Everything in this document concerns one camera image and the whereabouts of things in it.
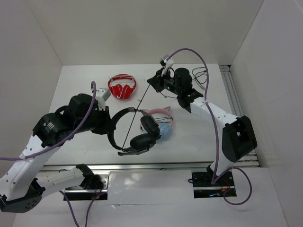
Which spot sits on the red headphones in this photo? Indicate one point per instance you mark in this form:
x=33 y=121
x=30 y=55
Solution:
x=122 y=86

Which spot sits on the aluminium front rail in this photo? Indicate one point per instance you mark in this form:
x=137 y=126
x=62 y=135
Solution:
x=153 y=166

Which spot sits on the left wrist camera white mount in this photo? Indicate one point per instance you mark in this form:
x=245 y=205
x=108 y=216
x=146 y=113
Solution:
x=99 y=98

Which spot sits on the black headset with microphone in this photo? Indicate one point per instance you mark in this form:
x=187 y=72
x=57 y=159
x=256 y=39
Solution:
x=139 y=142

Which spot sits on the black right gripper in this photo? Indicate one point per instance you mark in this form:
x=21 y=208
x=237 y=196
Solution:
x=156 y=81

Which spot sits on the pink blue cat-ear headphones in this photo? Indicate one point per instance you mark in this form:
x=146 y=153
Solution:
x=165 y=123

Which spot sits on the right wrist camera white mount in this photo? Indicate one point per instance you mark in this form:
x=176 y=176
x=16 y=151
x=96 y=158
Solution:
x=166 y=62

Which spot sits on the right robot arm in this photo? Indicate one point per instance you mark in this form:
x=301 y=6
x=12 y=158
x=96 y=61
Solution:
x=234 y=135

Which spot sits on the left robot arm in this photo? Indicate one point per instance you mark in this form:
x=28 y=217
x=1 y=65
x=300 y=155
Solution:
x=20 y=188

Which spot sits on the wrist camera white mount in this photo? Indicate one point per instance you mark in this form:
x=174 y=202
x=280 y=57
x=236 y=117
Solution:
x=99 y=98
x=166 y=62

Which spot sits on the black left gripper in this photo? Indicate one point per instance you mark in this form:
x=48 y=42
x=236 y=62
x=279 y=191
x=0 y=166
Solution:
x=107 y=125

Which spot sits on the aluminium right side rail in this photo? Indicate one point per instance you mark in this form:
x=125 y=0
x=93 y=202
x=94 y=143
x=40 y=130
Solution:
x=239 y=113

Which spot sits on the aluminium rail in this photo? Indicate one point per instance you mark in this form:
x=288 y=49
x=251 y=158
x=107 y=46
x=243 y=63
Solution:
x=239 y=113
x=153 y=166

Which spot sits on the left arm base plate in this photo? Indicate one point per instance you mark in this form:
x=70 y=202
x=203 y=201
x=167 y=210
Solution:
x=96 y=190

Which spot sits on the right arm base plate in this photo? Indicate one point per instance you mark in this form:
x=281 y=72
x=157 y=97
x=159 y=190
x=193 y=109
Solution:
x=202 y=187

